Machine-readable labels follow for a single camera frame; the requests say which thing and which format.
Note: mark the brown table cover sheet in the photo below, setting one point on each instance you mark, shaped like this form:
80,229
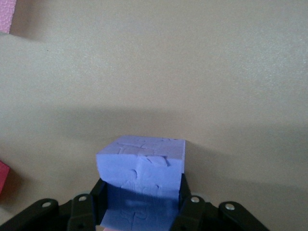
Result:
192,72

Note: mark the purple foam cube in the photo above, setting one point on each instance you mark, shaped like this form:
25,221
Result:
139,163

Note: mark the red foam cube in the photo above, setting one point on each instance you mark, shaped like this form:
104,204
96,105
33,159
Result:
3,175

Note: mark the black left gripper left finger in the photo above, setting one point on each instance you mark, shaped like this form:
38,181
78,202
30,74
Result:
79,211

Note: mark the pink foam cube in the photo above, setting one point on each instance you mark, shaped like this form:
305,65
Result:
6,14

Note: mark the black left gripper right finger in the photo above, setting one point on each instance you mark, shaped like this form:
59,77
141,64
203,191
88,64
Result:
192,214

